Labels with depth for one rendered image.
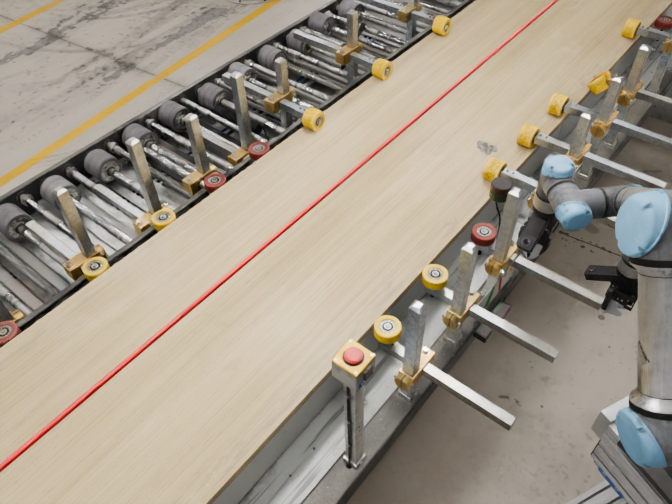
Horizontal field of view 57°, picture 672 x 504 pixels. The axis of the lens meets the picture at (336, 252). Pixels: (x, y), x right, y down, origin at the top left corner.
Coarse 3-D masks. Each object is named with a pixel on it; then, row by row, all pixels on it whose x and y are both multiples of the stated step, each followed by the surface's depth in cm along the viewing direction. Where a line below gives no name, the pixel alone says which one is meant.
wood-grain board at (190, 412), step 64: (512, 0) 309; (576, 0) 307; (640, 0) 305; (448, 64) 270; (512, 64) 268; (576, 64) 267; (384, 128) 239; (448, 128) 238; (512, 128) 237; (256, 192) 216; (320, 192) 215; (384, 192) 214; (448, 192) 214; (128, 256) 197; (192, 256) 196; (256, 256) 196; (320, 256) 195; (384, 256) 194; (64, 320) 180; (128, 320) 180; (192, 320) 179; (256, 320) 179; (320, 320) 178; (0, 384) 166; (64, 384) 166; (128, 384) 165; (192, 384) 165; (256, 384) 164; (320, 384) 166; (0, 448) 154; (64, 448) 153; (128, 448) 153; (192, 448) 153; (256, 448) 152
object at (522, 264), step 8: (480, 248) 203; (488, 248) 201; (512, 256) 198; (520, 256) 198; (512, 264) 198; (520, 264) 196; (528, 264) 196; (536, 264) 195; (528, 272) 196; (536, 272) 194; (544, 272) 193; (552, 272) 193; (544, 280) 193; (552, 280) 191; (560, 280) 191; (568, 280) 191; (560, 288) 191; (568, 288) 189; (576, 288) 188; (584, 288) 188; (576, 296) 189; (584, 296) 186; (592, 296) 186; (600, 296) 186; (592, 304) 186; (600, 304) 184
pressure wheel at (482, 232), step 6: (474, 228) 201; (480, 228) 201; (486, 228) 201; (492, 228) 200; (474, 234) 199; (480, 234) 199; (486, 234) 199; (492, 234) 198; (474, 240) 200; (480, 240) 198; (486, 240) 197; (492, 240) 198; (486, 246) 199; (480, 252) 206
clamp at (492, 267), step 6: (510, 246) 200; (516, 246) 200; (510, 252) 198; (516, 252) 201; (492, 258) 196; (486, 264) 197; (492, 264) 195; (498, 264) 195; (504, 264) 195; (486, 270) 198; (492, 270) 196; (498, 270) 194
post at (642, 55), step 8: (640, 48) 227; (648, 48) 226; (640, 56) 228; (640, 64) 230; (632, 72) 234; (640, 72) 232; (632, 80) 236; (624, 88) 239; (632, 88) 237; (624, 112) 245; (608, 136) 256; (616, 136) 255
